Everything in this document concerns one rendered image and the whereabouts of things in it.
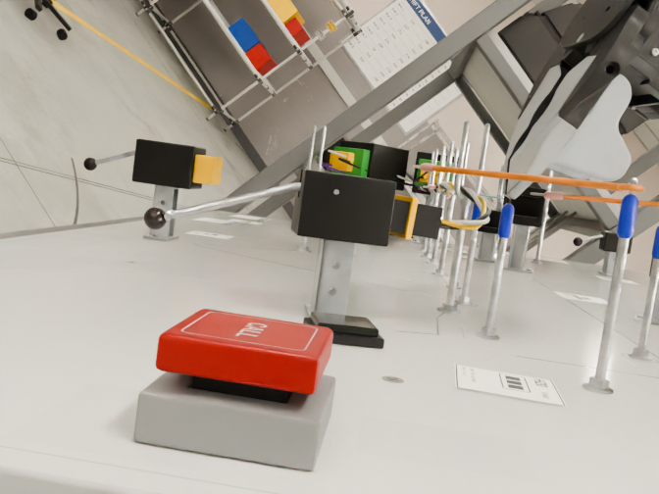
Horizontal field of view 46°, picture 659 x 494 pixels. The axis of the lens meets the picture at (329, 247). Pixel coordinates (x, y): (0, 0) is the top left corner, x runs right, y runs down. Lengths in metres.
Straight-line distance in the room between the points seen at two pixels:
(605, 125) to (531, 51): 1.05
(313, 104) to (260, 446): 8.17
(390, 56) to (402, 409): 8.08
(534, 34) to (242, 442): 1.35
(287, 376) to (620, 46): 0.30
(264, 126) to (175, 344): 8.23
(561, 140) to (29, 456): 0.34
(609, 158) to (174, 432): 0.33
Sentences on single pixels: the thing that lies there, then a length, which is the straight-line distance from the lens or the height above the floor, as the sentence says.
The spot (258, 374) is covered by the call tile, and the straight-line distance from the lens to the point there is 0.24.
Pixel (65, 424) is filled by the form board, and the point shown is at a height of 1.04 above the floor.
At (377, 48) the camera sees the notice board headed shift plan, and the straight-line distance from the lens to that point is 8.41.
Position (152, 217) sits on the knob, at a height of 1.03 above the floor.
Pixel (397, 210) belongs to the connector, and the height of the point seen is 1.15.
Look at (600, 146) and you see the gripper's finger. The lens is 0.49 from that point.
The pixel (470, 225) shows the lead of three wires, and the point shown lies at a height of 1.19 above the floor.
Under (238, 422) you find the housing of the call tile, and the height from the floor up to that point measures 1.08.
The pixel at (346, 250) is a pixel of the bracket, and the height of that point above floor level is 1.11.
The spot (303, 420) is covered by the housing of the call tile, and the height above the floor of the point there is 1.10.
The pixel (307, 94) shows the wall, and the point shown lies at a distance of 8.43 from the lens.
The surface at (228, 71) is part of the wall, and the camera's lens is 8.72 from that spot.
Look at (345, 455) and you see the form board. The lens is 0.26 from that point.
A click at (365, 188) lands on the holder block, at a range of 0.47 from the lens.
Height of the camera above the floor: 1.16
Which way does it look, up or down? 7 degrees down
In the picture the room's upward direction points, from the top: 55 degrees clockwise
